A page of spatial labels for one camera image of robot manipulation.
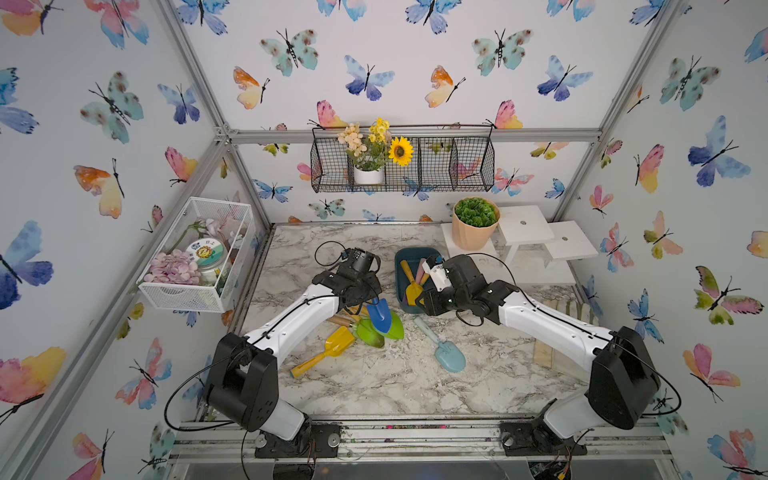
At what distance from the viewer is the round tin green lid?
2.16 ft

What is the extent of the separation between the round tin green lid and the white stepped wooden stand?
62 centimetres

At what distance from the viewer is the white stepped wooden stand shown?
0.90 metres
